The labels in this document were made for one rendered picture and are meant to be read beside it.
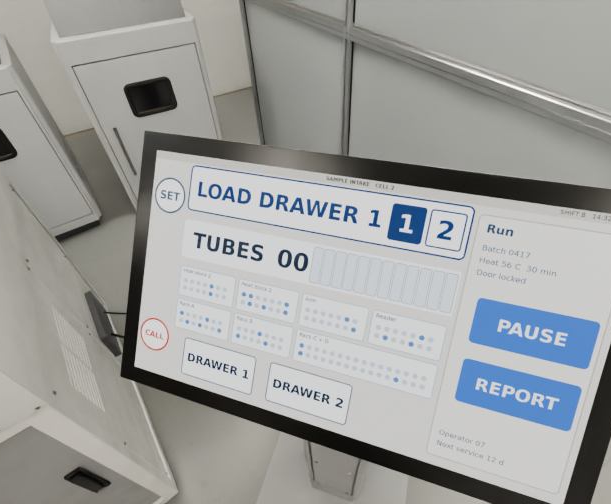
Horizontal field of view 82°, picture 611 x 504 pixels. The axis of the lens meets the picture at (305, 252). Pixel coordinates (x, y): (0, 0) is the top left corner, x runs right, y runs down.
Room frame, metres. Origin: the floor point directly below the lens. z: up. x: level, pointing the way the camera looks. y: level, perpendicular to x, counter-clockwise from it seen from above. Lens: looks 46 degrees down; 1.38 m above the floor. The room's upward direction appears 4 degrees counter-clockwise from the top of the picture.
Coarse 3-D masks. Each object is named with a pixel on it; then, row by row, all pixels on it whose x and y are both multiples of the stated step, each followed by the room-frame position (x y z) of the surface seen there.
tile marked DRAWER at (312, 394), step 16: (272, 368) 0.18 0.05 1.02; (288, 368) 0.18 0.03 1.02; (272, 384) 0.17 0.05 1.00; (288, 384) 0.17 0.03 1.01; (304, 384) 0.16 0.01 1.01; (320, 384) 0.16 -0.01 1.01; (336, 384) 0.16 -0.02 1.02; (272, 400) 0.16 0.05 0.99; (288, 400) 0.15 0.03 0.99; (304, 400) 0.15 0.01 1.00; (320, 400) 0.15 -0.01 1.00; (336, 400) 0.14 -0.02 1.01; (320, 416) 0.14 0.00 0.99; (336, 416) 0.13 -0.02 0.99
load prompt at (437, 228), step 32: (192, 192) 0.33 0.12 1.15; (224, 192) 0.32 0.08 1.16; (256, 192) 0.31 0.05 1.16; (288, 192) 0.30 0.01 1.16; (320, 192) 0.29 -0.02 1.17; (352, 192) 0.28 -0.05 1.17; (288, 224) 0.28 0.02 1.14; (320, 224) 0.27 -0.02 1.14; (352, 224) 0.26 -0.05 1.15; (384, 224) 0.25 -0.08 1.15; (416, 224) 0.25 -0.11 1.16; (448, 224) 0.24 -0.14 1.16; (448, 256) 0.22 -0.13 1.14
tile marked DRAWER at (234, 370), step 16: (192, 352) 0.21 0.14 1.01; (208, 352) 0.21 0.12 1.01; (224, 352) 0.20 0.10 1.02; (240, 352) 0.20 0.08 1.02; (192, 368) 0.20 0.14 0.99; (208, 368) 0.19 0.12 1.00; (224, 368) 0.19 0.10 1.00; (240, 368) 0.19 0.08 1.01; (224, 384) 0.18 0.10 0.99; (240, 384) 0.17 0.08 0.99
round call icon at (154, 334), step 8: (144, 320) 0.25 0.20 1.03; (152, 320) 0.25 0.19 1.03; (160, 320) 0.24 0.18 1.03; (144, 328) 0.24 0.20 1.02; (152, 328) 0.24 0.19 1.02; (160, 328) 0.24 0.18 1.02; (168, 328) 0.24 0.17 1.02; (144, 336) 0.24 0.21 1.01; (152, 336) 0.23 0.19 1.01; (160, 336) 0.23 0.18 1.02; (168, 336) 0.23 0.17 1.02; (144, 344) 0.23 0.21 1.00; (152, 344) 0.23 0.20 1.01; (160, 344) 0.23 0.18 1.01; (168, 344) 0.22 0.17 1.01; (160, 352) 0.22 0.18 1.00
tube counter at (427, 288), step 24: (288, 240) 0.27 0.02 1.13; (288, 264) 0.25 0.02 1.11; (312, 264) 0.25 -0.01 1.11; (336, 264) 0.24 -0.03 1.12; (360, 264) 0.23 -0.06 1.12; (384, 264) 0.23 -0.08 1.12; (408, 264) 0.22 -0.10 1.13; (336, 288) 0.22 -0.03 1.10; (360, 288) 0.22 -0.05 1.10; (384, 288) 0.21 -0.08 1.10; (408, 288) 0.21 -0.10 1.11; (432, 288) 0.20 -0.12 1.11; (456, 288) 0.20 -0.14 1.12; (432, 312) 0.19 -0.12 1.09
